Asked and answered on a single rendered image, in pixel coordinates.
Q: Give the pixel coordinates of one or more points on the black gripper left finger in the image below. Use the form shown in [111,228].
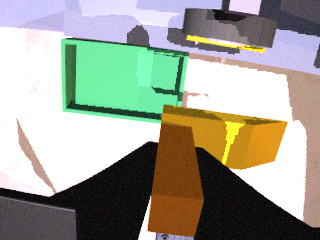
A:
[110,205]

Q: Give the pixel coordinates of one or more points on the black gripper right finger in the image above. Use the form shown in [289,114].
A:
[234,211]

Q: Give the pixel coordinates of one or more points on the green tray floor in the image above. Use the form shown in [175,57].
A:
[124,79]

